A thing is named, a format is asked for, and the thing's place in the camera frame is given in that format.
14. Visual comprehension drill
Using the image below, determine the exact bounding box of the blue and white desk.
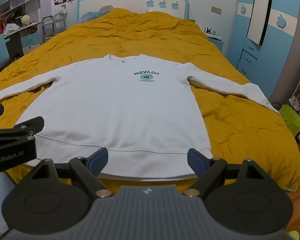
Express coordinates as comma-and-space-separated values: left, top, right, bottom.
0, 20, 44, 73

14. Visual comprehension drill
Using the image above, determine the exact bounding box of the tall black-framed mirror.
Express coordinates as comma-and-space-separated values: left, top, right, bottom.
246, 0, 274, 46

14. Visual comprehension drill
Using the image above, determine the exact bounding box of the blue and white wardrobe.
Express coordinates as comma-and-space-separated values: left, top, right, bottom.
236, 0, 300, 101

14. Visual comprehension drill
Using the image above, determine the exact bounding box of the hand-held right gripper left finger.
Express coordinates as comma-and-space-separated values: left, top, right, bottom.
31, 147, 113, 198

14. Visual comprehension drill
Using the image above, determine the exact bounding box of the blue nightstand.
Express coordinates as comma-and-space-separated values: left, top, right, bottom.
206, 34, 224, 53

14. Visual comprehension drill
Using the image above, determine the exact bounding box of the white printed sweatshirt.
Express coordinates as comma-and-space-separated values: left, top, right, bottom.
0, 53, 280, 179

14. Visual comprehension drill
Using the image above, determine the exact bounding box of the white and blue headboard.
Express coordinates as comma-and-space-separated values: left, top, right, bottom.
77, 0, 190, 23

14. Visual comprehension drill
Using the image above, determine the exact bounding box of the green plastic basket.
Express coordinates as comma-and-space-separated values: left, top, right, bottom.
278, 104, 300, 137

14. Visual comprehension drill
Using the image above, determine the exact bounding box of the yellow quilted blanket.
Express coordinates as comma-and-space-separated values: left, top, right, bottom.
0, 7, 300, 193

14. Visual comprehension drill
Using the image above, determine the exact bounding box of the blue pillow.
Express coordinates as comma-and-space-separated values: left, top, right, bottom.
79, 5, 115, 23

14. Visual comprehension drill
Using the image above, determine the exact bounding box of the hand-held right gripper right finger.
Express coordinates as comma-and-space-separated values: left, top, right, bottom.
184, 148, 269, 198

